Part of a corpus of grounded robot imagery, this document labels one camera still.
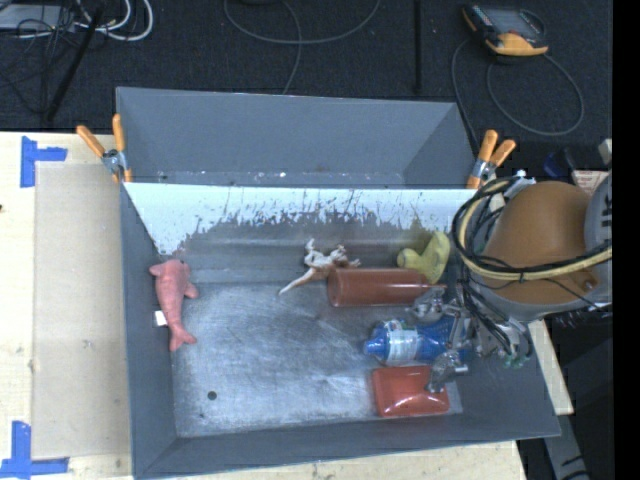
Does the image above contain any pale cardboard board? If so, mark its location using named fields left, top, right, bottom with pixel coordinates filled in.
left=30, top=161, right=133, bottom=462

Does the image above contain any red-brown cylinder bottle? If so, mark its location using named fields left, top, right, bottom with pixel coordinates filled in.
left=326, top=266, right=449, bottom=309

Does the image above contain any tan toy dinosaur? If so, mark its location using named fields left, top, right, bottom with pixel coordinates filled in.
left=277, top=238, right=362, bottom=297

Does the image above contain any grey metal bin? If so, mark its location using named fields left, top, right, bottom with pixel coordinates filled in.
left=114, top=86, right=562, bottom=480

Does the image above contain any red-orange packet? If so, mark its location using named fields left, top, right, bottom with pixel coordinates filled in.
left=370, top=365, right=452, bottom=419

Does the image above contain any yellow toy duck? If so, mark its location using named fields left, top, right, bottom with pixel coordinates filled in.
left=396, top=231, right=452, bottom=286

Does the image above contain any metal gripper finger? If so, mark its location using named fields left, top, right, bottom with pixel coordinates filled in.
left=409, top=290, right=462, bottom=325
left=424, top=349, right=471, bottom=395

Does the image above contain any pink toy fish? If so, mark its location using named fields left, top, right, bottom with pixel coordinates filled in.
left=148, top=259, right=201, bottom=353

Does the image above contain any blue plastic bottle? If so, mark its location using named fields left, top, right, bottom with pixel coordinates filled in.
left=363, top=315, right=474, bottom=368

